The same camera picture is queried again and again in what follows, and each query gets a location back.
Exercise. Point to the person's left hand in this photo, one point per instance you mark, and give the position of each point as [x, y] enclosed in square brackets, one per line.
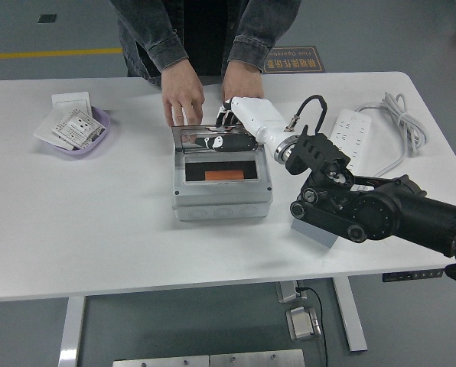
[243, 82]

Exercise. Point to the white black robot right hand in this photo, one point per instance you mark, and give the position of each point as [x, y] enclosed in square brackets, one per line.
[258, 114]

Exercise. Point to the person's right hand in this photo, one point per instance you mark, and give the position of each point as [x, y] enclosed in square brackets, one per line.
[182, 93]

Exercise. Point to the orange cylinder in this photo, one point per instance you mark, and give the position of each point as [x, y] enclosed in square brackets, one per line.
[224, 175]

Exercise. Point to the grey electrical box clear lid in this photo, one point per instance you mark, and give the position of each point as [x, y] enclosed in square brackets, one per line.
[220, 199]

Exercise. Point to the person's right forearm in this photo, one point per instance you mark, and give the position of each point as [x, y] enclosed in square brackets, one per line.
[151, 26]

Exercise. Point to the person's left forearm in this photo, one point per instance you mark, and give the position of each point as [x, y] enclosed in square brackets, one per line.
[262, 26]

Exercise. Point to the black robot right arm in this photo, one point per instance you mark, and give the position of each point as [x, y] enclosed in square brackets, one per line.
[385, 218]

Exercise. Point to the grey cube with round hole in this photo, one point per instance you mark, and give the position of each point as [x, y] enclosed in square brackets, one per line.
[316, 233]

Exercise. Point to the silver floor outlet box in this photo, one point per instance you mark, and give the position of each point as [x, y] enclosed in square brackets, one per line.
[300, 323]

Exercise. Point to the person torso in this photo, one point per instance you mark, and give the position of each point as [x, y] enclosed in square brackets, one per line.
[201, 38]

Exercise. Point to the brown floor sign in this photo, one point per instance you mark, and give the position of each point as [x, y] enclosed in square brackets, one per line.
[298, 60]

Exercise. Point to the purple plastic tray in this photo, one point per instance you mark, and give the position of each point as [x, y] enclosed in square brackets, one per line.
[103, 122]

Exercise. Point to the white power strip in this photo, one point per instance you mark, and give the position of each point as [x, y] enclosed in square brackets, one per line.
[354, 126]

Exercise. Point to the packaged white socket panel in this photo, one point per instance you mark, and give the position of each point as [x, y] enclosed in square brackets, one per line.
[79, 128]

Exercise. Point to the dark square floor cover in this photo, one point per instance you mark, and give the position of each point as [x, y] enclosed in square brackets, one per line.
[47, 18]

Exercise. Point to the white table leg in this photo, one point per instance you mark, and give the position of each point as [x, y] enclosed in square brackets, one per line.
[350, 313]
[72, 329]

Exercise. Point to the grey metal plate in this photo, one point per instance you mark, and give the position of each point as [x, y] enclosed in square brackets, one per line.
[161, 361]

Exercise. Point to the white wall switch plate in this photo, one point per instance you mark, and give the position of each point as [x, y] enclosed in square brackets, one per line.
[71, 98]

